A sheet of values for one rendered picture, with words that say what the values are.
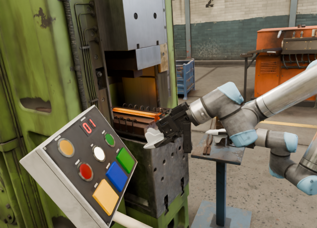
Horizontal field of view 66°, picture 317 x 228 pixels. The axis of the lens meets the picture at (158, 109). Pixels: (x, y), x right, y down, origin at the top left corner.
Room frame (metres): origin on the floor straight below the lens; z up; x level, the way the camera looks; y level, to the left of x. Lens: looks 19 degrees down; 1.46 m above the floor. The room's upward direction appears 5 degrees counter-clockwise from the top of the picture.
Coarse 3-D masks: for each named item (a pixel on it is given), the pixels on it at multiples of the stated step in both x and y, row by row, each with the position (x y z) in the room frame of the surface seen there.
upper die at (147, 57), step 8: (144, 48) 1.19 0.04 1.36; (152, 48) 1.24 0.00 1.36; (112, 56) 1.22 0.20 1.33; (120, 56) 1.19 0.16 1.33; (128, 56) 1.16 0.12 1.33; (136, 56) 1.14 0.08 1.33; (144, 56) 1.18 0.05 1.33; (152, 56) 1.24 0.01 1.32; (160, 56) 1.30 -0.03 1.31; (112, 64) 1.22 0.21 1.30; (120, 64) 1.19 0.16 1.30; (128, 64) 1.16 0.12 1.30; (136, 64) 1.14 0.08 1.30; (144, 64) 1.18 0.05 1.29; (152, 64) 1.23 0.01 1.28
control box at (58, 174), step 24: (72, 120) 0.78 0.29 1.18; (96, 120) 0.81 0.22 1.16; (48, 144) 0.57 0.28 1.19; (72, 144) 0.63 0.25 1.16; (96, 144) 0.72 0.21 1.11; (120, 144) 0.83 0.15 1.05; (48, 168) 0.54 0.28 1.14; (72, 168) 0.57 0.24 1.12; (96, 168) 0.64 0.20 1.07; (48, 192) 0.54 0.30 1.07; (72, 192) 0.53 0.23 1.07; (120, 192) 0.65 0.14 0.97; (72, 216) 0.53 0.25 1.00; (96, 216) 0.52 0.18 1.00
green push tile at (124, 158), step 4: (124, 148) 0.82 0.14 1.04; (120, 152) 0.78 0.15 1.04; (124, 152) 0.80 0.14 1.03; (120, 156) 0.77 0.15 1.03; (124, 156) 0.78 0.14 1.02; (128, 156) 0.81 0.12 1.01; (120, 160) 0.75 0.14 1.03; (124, 160) 0.77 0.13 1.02; (128, 160) 0.79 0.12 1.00; (132, 160) 0.81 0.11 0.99; (124, 164) 0.75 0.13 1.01; (128, 164) 0.77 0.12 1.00; (132, 164) 0.79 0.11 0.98; (124, 168) 0.75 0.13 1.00; (128, 168) 0.76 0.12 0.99; (128, 172) 0.74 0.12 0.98
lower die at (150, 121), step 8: (120, 112) 1.35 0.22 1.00; (152, 112) 1.33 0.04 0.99; (120, 120) 1.27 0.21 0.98; (128, 120) 1.25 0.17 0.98; (144, 120) 1.22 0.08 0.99; (152, 120) 1.21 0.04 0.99; (128, 128) 1.19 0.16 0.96; (136, 128) 1.16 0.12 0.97; (144, 128) 1.14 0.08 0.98; (152, 128) 1.19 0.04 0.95
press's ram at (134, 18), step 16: (112, 0) 1.13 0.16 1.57; (128, 0) 1.12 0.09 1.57; (144, 0) 1.22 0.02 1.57; (160, 0) 1.33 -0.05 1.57; (112, 16) 1.13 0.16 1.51; (128, 16) 1.11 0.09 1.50; (144, 16) 1.21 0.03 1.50; (160, 16) 1.32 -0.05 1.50; (112, 32) 1.14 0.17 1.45; (128, 32) 1.10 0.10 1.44; (144, 32) 1.20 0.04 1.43; (160, 32) 1.31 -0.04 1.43; (112, 48) 1.15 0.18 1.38; (128, 48) 1.10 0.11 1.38
